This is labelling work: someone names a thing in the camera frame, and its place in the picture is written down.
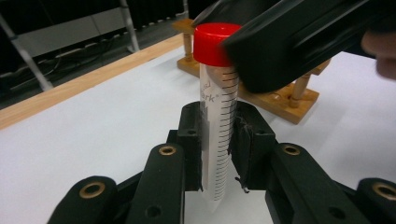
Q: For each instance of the white board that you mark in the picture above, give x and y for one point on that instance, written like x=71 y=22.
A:
x=93 y=124

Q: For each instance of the wooden peg tube rack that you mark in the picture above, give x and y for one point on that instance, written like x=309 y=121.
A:
x=280 y=105

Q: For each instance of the grey metal stand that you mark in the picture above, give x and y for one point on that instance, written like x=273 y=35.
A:
x=62 y=28

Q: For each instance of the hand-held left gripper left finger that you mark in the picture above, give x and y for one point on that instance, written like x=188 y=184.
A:
x=190 y=124

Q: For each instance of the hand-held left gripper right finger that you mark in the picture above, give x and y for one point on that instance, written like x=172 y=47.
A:
x=252 y=137

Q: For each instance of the red-capped clear tube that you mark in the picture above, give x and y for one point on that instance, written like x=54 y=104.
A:
x=218 y=124

